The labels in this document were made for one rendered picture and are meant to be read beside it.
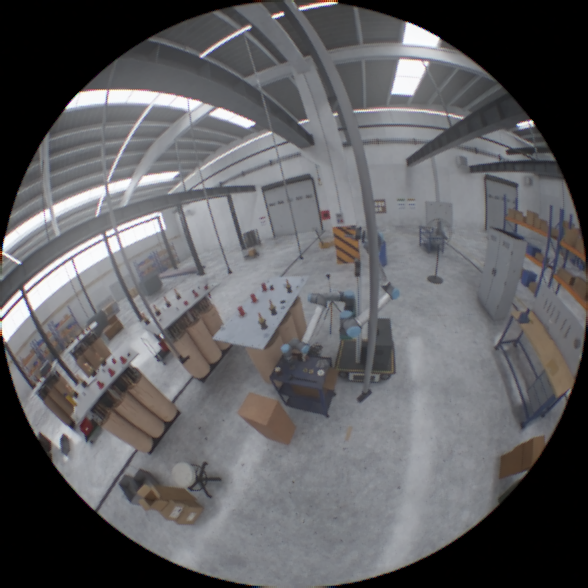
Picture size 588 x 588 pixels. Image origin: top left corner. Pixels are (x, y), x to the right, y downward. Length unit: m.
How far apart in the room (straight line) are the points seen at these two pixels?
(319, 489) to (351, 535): 0.80
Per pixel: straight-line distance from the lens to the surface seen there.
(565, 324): 4.06
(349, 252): 7.02
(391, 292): 1.99
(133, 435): 3.47
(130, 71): 2.72
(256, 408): 1.96
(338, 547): 2.73
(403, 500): 2.69
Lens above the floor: 2.55
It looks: 28 degrees down
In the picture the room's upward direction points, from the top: 14 degrees counter-clockwise
